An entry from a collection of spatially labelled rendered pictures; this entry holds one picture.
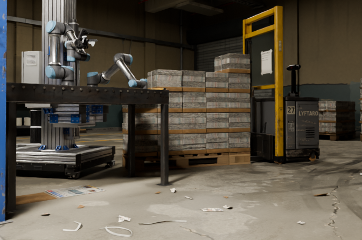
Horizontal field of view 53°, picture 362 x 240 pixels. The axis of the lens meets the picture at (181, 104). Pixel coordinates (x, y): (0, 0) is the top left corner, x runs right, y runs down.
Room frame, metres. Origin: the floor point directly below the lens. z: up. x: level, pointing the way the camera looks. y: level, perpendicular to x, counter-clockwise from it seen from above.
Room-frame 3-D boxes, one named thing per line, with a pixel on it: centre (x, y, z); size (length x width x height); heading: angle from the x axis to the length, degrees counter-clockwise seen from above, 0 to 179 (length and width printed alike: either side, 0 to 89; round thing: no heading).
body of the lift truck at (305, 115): (4.76, -1.36, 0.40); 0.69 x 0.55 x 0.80; 22
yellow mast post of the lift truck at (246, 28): (4.92, -0.89, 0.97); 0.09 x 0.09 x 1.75; 22
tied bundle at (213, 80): (4.34, -0.34, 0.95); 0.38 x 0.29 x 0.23; 23
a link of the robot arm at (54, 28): (3.43, 1.18, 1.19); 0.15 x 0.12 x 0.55; 140
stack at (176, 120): (4.17, 0.05, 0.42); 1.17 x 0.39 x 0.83; 112
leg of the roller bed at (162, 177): (3.11, 0.14, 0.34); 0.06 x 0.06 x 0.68; 41
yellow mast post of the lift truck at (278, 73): (4.31, -1.14, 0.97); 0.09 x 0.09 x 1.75; 22
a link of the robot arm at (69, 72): (3.53, 1.10, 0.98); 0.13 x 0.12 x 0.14; 140
